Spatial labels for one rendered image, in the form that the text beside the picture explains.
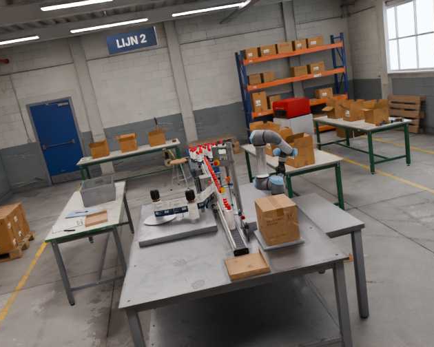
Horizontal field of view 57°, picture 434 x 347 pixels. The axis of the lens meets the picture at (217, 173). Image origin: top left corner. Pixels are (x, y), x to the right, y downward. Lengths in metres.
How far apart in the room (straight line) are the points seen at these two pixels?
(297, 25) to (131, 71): 4.66
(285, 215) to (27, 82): 9.22
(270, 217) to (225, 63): 8.61
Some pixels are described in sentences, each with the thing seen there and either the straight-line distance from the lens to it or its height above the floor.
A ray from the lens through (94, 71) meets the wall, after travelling 11.02.
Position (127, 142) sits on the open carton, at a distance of 8.91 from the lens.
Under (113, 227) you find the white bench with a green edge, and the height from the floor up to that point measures 0.76.
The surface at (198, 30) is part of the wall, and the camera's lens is 11.15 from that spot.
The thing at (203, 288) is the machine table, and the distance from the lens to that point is 2.64.
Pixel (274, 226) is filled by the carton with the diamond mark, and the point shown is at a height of 0.99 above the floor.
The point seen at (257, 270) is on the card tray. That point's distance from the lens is 2.66.
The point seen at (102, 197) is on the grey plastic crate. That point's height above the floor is 0.88.
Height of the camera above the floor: 2.13
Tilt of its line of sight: 14 degrees down
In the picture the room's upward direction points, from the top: 10 degrees counter-clockwise
